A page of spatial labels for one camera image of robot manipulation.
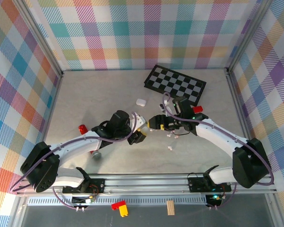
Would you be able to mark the small circuit board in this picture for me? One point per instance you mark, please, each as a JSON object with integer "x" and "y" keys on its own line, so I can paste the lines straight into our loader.
{"x": 89, "y": 201}
{"x": 215, "y": 198}

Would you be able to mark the black white checkerboard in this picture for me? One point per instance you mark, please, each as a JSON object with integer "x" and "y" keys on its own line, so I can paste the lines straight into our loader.
{"x": 170, "y": 78}

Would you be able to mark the small red toy brick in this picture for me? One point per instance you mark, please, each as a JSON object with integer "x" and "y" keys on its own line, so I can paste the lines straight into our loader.
{"x": 198, "y": 109}

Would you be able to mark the long red toy brick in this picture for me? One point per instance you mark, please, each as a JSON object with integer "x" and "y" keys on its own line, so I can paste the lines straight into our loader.
{"x": 117, "y": 205}

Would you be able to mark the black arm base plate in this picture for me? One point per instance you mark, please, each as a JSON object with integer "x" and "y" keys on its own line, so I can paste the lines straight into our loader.
{"x": 97, "y": 184}
{"x": 196, "y": 184}

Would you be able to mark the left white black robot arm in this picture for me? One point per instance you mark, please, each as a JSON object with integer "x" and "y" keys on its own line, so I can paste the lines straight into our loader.
{"x": 75, "y": 144}

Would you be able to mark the aluminium frame side rail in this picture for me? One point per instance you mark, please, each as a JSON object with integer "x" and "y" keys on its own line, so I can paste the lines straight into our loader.
{"x": 238, "y": 104}
{"x": 52, "y": 104}

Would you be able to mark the red glitter tube silver cap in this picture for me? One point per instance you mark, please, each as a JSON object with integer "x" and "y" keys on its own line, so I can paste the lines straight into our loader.
{"x": 83, "y": 128}

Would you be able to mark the yellow toy brick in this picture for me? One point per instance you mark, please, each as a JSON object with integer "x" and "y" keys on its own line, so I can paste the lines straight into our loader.
{"x": 123, "y": 211}

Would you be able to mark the small wooden block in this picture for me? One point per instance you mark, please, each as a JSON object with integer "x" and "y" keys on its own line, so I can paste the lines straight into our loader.
{"x": 170, "y": 208}

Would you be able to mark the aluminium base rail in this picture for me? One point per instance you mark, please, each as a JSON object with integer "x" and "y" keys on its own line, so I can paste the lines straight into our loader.
{"x": 144, "y": 183}

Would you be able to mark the aluminium frame post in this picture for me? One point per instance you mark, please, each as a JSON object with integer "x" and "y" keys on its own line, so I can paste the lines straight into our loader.
{"x": 39, "y": 35}
{"x": 248, "y": 35}

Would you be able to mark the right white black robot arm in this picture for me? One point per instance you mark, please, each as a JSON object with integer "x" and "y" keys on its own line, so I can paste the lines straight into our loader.
{"x": 217, "y": 134}

